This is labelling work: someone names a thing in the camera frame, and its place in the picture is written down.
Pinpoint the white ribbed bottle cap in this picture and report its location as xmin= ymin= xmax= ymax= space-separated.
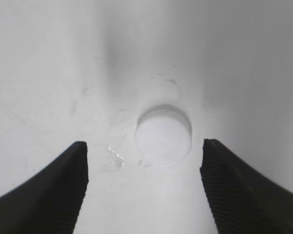
xmin=134 ymin=104 xmax=192 ymax=167

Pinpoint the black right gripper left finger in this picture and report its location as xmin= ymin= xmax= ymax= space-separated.
xmin=0 ymin=141 xmax=89 ymax=234

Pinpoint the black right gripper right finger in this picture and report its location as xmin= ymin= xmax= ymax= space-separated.
xmin=200 ymin=139 xmax=293 ymax=234

